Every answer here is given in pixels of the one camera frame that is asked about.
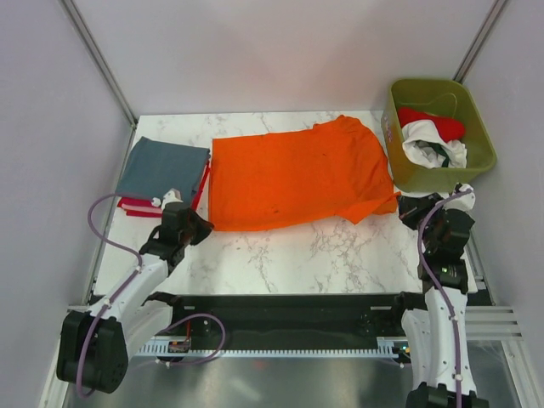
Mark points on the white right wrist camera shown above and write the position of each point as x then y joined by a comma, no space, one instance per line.
461,198

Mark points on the red garment in bin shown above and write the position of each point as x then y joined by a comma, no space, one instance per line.
449,129

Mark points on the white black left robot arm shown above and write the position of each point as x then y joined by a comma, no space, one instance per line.
96,344

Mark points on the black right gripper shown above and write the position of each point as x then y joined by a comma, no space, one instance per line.
410,207

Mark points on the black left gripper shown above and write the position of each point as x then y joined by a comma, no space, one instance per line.
204,227

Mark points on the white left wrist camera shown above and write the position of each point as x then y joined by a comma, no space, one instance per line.
172,196

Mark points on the left aluminium frame post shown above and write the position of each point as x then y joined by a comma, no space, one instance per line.
76,18

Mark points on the white garment in bin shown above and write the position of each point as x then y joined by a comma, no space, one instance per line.
424,147

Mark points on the olive green plastic bin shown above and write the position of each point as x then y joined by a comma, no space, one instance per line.
438,97

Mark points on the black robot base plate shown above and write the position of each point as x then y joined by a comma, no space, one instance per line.
290,321

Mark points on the folded red t-shirt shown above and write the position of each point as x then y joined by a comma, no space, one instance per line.
194,204

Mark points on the folded grey-blue t-shirt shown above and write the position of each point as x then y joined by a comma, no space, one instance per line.
154,167

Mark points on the right aluminium frame post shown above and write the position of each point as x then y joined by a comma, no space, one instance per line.
492,18

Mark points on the white slotted cable duct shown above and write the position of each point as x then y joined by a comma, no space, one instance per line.
176,347

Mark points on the aluminium frame post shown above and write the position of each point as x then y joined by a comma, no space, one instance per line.
492,18
76,18

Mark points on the orange t-shirt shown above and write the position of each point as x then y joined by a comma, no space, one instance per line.
277,180

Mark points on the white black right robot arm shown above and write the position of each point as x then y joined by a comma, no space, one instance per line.
434,320

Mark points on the folded pink t-shirt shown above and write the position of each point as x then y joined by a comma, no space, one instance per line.
138,206

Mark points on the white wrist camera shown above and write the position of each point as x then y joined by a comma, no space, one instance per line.
172,196
461,198

